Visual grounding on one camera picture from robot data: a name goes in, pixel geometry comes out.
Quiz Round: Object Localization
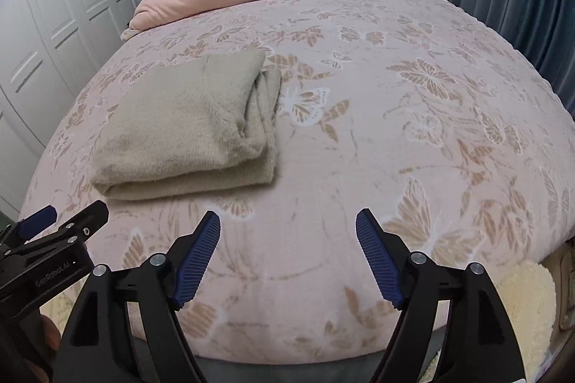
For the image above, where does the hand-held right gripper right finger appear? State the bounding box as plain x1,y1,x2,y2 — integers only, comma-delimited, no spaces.
355,208,528,383

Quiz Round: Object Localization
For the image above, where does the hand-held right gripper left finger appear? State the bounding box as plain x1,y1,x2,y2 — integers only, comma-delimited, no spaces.
58,210,223,383

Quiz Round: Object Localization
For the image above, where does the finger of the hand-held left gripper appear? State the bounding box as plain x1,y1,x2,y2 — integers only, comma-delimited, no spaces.
57,200,111,245
17,204,58,239

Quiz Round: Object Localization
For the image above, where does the beige knit sweater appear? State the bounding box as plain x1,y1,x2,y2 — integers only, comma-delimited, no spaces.
91,51,283,202

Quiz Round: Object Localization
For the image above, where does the person's left hand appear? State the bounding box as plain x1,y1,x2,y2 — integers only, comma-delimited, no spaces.
38,313,62,383

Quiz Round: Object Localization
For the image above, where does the butterfly print blanket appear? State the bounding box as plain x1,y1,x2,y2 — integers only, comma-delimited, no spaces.
18,0,575,366

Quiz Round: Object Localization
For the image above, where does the cream fluffy cloth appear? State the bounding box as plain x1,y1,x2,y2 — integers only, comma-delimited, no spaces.
494,261,558,383

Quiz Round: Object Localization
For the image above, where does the white wardrobe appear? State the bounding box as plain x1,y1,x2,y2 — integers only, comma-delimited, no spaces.
0,0,142,222

